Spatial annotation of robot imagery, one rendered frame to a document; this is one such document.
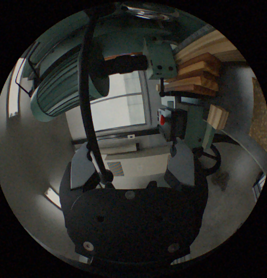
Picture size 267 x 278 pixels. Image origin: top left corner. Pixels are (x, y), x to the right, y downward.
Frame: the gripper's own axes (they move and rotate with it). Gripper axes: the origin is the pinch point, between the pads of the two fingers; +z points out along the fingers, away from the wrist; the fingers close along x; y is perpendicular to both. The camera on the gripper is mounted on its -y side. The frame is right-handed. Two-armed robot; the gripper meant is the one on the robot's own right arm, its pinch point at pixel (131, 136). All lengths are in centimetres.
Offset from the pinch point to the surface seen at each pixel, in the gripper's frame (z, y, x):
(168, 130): 7.1, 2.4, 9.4
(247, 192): -40, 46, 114
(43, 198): -20, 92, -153
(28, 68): 2.2, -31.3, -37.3
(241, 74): -6.3, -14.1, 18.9
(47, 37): -0.6, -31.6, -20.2
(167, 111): 7.9, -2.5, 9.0
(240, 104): -5.5, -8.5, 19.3
